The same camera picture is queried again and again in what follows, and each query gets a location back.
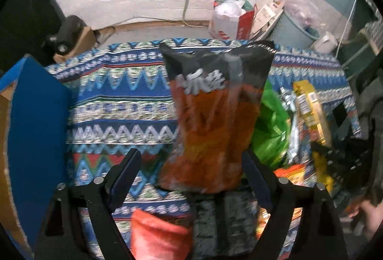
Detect black orange chip bag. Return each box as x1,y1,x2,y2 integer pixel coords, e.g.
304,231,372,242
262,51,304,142
158,40,276,195

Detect orange yellow snack packet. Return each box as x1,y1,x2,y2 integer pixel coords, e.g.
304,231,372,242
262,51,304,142
273,164,315,186

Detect patterned zigzag cloth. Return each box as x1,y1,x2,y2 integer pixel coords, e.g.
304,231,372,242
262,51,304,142
45,37,362,260

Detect blue cardboard box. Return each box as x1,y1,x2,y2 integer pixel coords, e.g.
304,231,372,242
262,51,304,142
0,55,73,250

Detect green snack packet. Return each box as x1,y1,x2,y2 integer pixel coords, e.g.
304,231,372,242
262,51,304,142
251,80,291,171

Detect cardboard packaging sheet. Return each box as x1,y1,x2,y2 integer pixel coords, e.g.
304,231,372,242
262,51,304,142
252,0,287,37

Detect red and white carton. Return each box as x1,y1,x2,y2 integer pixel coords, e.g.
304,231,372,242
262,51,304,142
208,0,258,41

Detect person's dark clothing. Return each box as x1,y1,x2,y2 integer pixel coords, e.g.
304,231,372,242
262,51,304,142
353,67,383,207

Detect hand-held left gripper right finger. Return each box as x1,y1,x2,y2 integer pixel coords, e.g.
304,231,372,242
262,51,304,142
242,150,349,260

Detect grey power cable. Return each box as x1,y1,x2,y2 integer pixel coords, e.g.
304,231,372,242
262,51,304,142
181,0,210,28

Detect grey round bucket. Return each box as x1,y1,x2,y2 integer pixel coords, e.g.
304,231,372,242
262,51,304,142
269,9,318,49

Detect red orange snack packet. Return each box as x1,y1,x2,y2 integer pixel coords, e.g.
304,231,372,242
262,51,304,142
131,209,192,260

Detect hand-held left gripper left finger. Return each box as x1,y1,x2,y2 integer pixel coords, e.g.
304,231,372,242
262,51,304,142
34,149,142,260

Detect black silver snack packet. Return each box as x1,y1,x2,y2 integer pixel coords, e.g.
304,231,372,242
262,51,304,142
191,190,261,260

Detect person's right hand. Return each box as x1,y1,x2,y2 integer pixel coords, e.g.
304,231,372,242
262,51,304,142
348,198,378,239

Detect white small appliance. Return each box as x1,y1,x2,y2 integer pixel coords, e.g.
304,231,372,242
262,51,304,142
309,31,338,53

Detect thin white cable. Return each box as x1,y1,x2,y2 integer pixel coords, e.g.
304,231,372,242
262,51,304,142
334,0,360,61

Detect black device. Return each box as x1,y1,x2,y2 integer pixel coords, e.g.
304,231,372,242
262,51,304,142
45,15,86,55

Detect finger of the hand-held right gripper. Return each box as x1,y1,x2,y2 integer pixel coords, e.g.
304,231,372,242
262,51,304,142
312,143,345,168

